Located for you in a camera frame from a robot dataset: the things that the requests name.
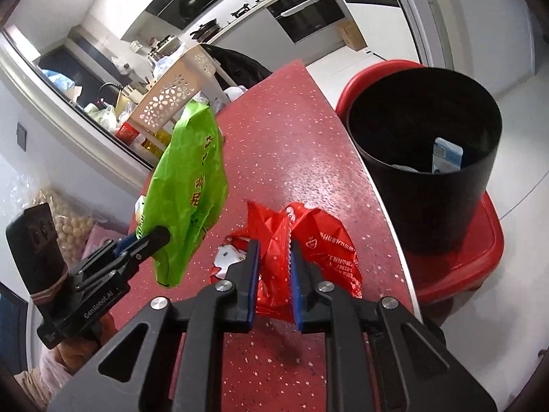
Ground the person's left hand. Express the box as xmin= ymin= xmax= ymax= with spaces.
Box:
xmin=58 ymin=318 xmax=118 ymax=374

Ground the red packet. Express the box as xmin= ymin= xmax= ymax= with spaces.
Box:
xmin=116 ymin=122 xmax=140 ymax=141

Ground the beige plastic chair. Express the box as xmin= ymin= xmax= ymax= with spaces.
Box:
xmin=126 ymin=45 xmax=217 ymax=138

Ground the black trash bin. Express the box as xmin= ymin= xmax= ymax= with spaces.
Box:
xmin=347 ymin=68 xmax=502 ymax=256

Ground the clear bag of round nuts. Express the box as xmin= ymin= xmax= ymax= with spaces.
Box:
xmin=26 ymin=189 xmax=93 ymax=262

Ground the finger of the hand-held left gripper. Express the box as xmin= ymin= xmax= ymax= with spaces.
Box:
xmin=126 ymin=225 xmax=171 ymax=262
xmin=112 ymin=235 xmax=136 ymax=255

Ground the person's left forearm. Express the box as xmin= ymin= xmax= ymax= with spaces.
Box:
xmin=36 ymin=347 xmax=73 ymax=410

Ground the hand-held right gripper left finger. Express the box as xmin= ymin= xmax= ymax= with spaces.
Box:
xmin=47 ymin=239 xmax=261 ymax=412

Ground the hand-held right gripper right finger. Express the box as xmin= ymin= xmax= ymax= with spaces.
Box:
xmin=289 ymin=240 xmax=498 ymax=412

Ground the yellow oil bottle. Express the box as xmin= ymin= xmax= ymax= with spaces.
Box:
xmin=139 ymin=131 xmax=172 ymax=157

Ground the cardboard box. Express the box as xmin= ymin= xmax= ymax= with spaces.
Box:
xmin=336 ymin=21 xmax=367 ymax=51

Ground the white refrigerator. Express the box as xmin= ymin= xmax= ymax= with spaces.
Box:
xmin=322 ymin=0 xmax=423 ymax=67

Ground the pink cloth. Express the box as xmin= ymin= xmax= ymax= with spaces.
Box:
xmin=85 ymin=227 xmax=127 ymax=264

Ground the black built-in oven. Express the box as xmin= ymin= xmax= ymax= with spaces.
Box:
xmin=266 ymin=0 xmax=346 ymax=44

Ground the white and blue carton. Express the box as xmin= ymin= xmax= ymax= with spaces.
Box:
xmin=431 ymin=137 xmax=465 ymax=174

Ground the kitchen faucet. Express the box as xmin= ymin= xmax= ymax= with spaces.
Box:
xmin=98 ymin=82 xmax=125 ymax=104

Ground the black jacket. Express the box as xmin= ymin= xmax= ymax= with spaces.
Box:
xmin=201 ymin=44 xmax=272 ymax=104

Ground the green plastic bag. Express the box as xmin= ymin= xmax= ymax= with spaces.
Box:
xmin=136 ymin=102 xmax=229 ymax=289

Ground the red plastic bag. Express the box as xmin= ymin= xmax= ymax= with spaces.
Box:
xmin=210 ymin=201 xmax=363 ymax=320

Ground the red plastic stool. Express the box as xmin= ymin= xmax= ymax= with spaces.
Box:
xmin=335 ymin=60 xmax=504 ymax=305

